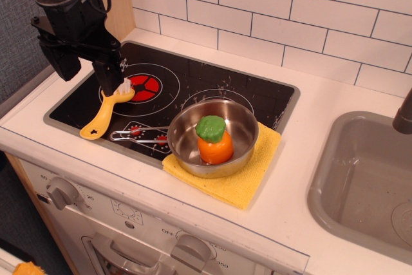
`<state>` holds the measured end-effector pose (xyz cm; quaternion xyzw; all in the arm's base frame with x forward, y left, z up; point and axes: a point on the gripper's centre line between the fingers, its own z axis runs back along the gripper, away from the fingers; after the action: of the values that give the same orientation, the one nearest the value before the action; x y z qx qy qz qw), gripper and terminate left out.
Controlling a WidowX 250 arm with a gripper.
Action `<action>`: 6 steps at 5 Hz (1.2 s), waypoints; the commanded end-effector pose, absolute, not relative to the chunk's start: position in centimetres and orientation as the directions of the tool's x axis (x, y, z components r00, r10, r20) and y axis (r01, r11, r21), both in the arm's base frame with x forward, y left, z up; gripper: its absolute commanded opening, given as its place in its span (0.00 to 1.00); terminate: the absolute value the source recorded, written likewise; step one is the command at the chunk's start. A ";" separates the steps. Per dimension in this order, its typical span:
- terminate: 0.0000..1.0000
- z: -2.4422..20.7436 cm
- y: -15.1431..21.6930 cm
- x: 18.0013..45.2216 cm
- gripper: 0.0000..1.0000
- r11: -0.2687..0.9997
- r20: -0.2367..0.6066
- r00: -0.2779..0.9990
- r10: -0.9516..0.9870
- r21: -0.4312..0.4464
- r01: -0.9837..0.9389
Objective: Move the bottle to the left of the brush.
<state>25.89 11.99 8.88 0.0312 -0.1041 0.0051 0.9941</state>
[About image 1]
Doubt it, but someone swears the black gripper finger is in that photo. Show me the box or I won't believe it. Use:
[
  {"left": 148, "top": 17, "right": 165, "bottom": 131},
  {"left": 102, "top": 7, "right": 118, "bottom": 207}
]
[
  {"left": 40, "top": 43, "right": 81, "bottom": 81},
  {"left": 92, "top": 58, "right": 124, "bottom": 95}
]

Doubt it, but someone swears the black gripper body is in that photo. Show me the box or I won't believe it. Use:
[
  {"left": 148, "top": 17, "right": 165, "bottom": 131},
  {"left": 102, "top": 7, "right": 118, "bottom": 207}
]
[{"left": 32, "top": 0, "right": 122, "bottom": 62}]

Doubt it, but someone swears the orange bottle with green cap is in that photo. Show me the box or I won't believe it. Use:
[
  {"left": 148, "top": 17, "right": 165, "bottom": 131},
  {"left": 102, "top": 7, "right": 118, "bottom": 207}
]
[{"left": 195, "top": 115, "right": 234, "bottom": 165}]

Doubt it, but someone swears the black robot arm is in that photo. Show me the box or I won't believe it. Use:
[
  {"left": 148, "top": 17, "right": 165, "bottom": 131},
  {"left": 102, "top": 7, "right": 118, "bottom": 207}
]
[{"left": 31, "top": 0, "right": 124, "bottom": 97}]

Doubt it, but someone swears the yellow dish brush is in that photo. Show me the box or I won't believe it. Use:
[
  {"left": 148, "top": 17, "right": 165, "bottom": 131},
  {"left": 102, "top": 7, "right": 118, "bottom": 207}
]
[{"left": 80, "top": 78, "right": 135, "bottom": 140}]

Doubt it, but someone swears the black toy stovetop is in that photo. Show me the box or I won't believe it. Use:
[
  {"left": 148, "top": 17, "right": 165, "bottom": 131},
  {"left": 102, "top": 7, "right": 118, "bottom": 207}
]
[{"left": 42, "top": 41, "right": 301, "bottom": 169}]

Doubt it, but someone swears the grey left oven knob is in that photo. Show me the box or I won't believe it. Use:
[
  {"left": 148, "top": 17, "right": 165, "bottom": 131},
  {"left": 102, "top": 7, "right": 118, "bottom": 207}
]
[{"left": 46, "top": 177, "right": 79, "bottom": 210}]

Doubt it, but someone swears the grey oven knob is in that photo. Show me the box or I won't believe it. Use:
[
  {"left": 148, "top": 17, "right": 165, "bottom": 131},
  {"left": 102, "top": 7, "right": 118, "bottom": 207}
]
[
  {"left": 171, "top": 234, "right": 212, "bottom": 272},
  {"left": 46, "top": 177, "right": 79, "bottom": 210}
]

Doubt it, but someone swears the stainless steel pot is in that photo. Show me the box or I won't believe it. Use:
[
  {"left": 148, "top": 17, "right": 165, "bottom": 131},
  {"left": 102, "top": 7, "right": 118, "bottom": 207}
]
[{"left": 110, "top": 99, "right": 259, "bottom": 178}]

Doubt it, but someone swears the yellow cloth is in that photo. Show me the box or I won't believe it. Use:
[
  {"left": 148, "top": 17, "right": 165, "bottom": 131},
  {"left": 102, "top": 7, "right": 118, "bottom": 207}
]
[{"left": 162, "top": 123, "right": 281, "bottom": 209}]

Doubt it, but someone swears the grey right oven knob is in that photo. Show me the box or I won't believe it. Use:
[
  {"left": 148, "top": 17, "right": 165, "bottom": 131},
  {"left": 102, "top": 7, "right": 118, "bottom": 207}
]
[{"left": 171, "top": 234, "right": 212, "bottom": 272}]

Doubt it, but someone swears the orange object at corner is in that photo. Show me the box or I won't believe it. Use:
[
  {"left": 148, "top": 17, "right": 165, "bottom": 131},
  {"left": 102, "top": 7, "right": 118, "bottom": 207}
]
[{"left": 12, "top": 261, "right": 46, "bottom": 275}]

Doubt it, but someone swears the grey sink basin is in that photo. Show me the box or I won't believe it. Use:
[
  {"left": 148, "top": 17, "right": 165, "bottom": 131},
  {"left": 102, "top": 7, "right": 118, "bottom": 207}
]
[{"left": 308, "top": 111, "right": 411, "bottom": 264}]

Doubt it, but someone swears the grey faucet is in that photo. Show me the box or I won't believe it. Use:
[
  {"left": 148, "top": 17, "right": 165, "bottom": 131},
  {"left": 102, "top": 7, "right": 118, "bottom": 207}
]
[{"left": 392, "top": 90, "right": 412, "bottom": 135}]

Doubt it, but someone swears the oven door handle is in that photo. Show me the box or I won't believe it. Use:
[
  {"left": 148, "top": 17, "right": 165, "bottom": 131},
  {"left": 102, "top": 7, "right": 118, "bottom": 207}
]
[{"left": 89, "top": 233, "right": 177, "bottom": 274}]

